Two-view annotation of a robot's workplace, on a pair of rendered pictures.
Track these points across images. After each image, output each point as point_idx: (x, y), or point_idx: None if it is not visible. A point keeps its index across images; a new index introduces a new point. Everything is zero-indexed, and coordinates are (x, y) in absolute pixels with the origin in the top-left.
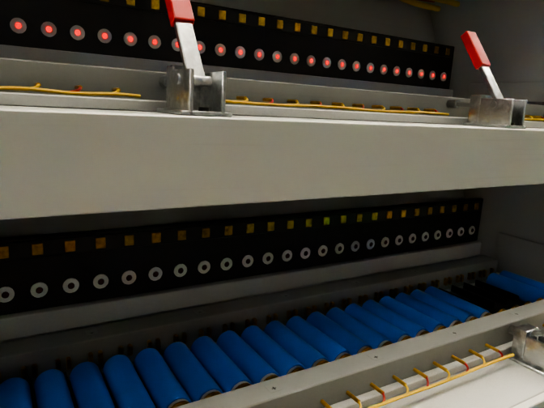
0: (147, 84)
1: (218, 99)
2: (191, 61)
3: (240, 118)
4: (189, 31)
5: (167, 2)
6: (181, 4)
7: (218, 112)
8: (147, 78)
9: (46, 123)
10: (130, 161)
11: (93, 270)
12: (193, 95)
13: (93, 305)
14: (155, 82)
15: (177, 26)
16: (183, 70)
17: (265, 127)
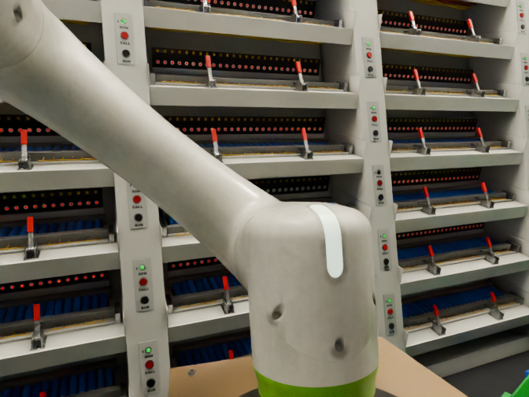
0: (208, 151)
1: (220, 159)
2: (216, 150)
3: (224, 163)
4: (216, 143)
5: (212, 136)
6: (214, 137)
7: (220, 161)
8: (208, 150)
9: None
10: None
11: None
12: (216, 156)
13: None
14: (209, 150)
15: (213, 142)
16: (213, 153)
17: (230, 165)
